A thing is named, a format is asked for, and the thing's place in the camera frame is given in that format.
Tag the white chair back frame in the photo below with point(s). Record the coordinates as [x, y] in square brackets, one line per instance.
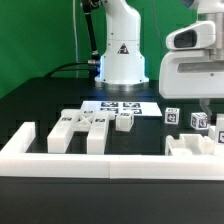
[94, 123]

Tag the white tagged block part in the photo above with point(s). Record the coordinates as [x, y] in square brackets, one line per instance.
[124, 121]

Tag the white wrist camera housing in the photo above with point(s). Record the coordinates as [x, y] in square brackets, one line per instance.
[199, 35]

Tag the white chair seat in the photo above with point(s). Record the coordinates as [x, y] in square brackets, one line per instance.
[189, 145]

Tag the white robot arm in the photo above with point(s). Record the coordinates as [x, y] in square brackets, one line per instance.
[122, 66]

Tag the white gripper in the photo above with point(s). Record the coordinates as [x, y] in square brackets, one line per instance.
[192, 75]

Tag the white sheet with tags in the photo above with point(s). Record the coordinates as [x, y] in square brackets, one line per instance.
[150, 109]

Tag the white U-shaped fence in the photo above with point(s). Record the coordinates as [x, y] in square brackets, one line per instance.
[179, 162]

